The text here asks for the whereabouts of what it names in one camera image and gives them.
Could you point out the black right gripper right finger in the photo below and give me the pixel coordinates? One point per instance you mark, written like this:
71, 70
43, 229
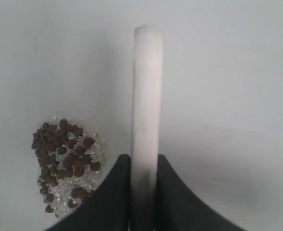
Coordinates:
177, 208

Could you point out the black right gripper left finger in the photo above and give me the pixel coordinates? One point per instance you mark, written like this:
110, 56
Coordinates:
108, 208

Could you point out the wooden paint brush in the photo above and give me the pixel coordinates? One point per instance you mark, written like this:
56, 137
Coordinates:
147, 78

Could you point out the pile of rice and beans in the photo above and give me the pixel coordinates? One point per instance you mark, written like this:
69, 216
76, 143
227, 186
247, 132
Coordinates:
71, 160

